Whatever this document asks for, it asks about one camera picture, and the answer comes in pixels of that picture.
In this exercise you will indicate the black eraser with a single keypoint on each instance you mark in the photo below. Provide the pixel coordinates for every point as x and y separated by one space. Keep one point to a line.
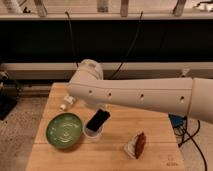
98 120

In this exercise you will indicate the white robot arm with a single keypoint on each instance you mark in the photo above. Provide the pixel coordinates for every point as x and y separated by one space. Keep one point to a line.
192 97

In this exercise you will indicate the white tube with cap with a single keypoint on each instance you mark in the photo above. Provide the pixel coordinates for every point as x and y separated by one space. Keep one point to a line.
67 102

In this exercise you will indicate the green bowl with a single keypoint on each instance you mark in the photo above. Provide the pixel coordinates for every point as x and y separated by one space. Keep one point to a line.
64 130

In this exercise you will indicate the brown and white wedge object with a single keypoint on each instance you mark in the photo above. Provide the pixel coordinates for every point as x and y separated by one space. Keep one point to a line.
134 148

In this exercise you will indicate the blue object beside table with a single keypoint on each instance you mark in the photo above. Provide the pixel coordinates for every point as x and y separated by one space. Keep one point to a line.
176 121

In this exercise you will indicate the dark object at left edge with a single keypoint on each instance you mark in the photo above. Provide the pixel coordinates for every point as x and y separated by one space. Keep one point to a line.
8 100

